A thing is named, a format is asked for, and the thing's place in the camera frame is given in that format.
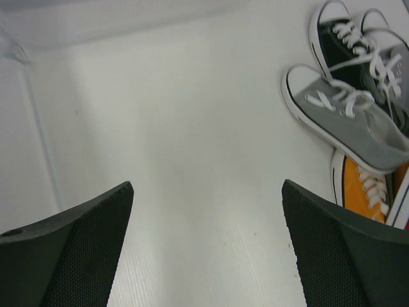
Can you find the orange sneaker right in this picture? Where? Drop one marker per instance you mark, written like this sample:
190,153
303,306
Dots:
397,178

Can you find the orange sneaker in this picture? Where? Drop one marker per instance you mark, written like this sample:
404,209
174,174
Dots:
356,189
397,178

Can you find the orange sneaker left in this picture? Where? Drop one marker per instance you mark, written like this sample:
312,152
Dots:
356,189

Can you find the grey sneaker right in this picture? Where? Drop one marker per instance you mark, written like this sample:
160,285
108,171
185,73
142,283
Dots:
387,74

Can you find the black sneaker front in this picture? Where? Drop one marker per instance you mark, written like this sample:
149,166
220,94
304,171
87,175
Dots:
342,51

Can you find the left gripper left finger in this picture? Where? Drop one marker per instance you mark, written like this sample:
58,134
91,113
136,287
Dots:
68,259

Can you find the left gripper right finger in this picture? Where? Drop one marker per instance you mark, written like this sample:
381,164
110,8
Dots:
344,259

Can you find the grey sneaker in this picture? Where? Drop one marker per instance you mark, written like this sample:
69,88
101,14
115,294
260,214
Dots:
387,74
346,118

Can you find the grey sneaker left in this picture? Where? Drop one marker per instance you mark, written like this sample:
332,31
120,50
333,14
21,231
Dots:
346,118

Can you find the white plastic shoe cabinet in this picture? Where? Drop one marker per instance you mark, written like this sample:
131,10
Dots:
28,27

